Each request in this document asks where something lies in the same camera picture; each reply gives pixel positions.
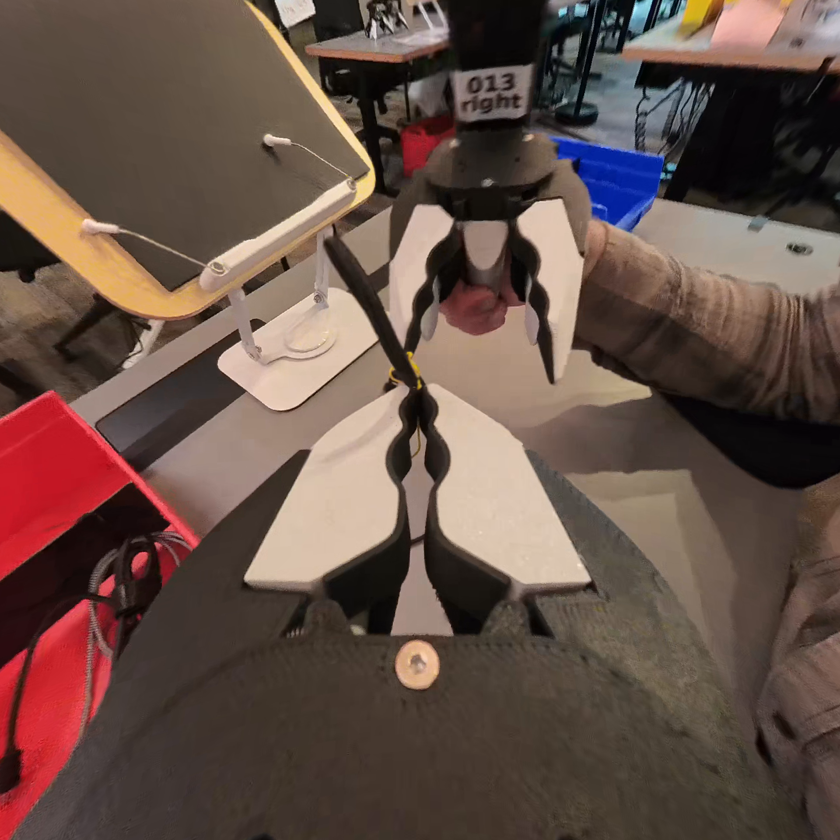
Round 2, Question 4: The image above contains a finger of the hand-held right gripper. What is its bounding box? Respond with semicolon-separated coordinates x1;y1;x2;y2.
387;202;462;361
512;197;586;387

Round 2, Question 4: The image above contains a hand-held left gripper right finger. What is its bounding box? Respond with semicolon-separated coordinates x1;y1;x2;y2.
420;382;593;636

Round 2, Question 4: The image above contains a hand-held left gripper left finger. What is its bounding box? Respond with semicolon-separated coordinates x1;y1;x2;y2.
244;386;421;636

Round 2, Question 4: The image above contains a black cable with gold plugs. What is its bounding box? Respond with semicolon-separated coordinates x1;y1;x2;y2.
323;235;426;395

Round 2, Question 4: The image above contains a yellow twist tie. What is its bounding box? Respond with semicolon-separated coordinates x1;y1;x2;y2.
387;351;424;457

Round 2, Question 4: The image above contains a blue storage bin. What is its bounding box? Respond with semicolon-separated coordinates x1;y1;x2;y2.
551;136;665;232

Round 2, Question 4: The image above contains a red storage bin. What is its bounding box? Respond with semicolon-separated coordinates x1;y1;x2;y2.
0;392;201;795

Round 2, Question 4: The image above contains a person's right forearm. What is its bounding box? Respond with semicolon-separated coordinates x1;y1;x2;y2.
574;220;840;427

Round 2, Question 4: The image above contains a person's right hand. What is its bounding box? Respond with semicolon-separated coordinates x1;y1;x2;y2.
438;282;511;337

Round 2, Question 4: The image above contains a red crate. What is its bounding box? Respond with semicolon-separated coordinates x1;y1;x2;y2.
400;117;457;177

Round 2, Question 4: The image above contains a black round-base stand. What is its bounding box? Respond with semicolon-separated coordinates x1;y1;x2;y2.
553;0;608;124

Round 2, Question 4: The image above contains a white adjustable stand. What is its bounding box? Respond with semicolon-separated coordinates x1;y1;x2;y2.
199;178;383;413

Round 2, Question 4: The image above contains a yellow bin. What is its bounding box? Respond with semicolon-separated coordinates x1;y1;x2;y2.
679;0;723;37

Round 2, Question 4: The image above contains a white printed box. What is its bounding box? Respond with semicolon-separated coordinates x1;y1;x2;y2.
764;0;840;53

